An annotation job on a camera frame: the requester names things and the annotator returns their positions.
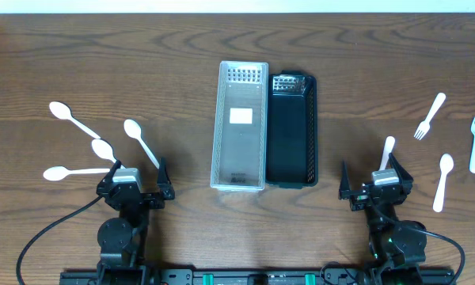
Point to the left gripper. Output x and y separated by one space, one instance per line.
143 196

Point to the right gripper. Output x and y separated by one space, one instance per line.
359 201

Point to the white plastic spoon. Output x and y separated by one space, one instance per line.
63 112
446 164
103 150
57 173
133 130

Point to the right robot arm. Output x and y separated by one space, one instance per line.
398 246

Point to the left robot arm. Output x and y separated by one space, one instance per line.
123 239

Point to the black plastic basket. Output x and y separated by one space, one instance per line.
292 131

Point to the clear plastic basket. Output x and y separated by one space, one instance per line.
239 146

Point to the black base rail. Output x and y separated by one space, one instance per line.
339 276

